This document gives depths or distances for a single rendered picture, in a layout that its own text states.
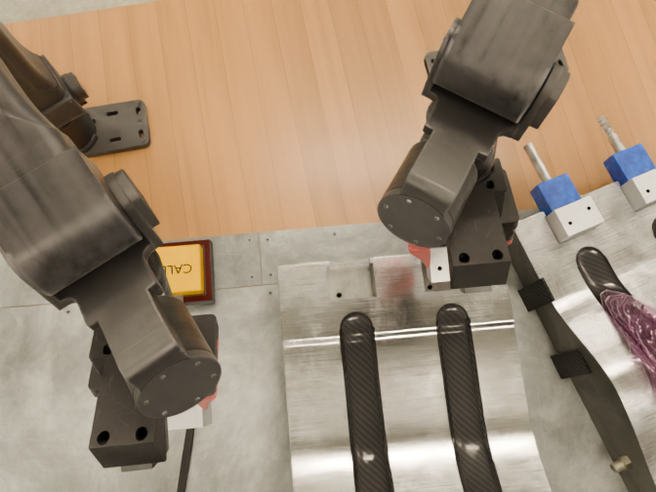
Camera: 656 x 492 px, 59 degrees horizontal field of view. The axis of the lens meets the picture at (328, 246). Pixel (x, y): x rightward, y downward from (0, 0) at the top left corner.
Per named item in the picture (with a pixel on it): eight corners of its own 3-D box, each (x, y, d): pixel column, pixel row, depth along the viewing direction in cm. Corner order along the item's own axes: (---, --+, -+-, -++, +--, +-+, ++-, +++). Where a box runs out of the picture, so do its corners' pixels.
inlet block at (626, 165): (574, 132, 78) (593, 112, 73) (606, 119, 79) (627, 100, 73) (624, 218, 75) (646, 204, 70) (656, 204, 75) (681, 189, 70)
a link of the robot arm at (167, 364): (256, 363, 40) (184, 271, 31) (147, 438, 39) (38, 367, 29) (189, 258, 47) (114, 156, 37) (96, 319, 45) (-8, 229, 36)
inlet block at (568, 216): (503, 160, 77) (516, 143, 71) (536, 147, 77) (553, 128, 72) (551, 248, 74) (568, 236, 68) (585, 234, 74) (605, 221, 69)
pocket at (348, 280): (325, 268, 70) (326, 261, 66) (369, 265, 70) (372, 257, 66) (329, 306, 68) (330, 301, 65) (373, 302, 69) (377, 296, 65)
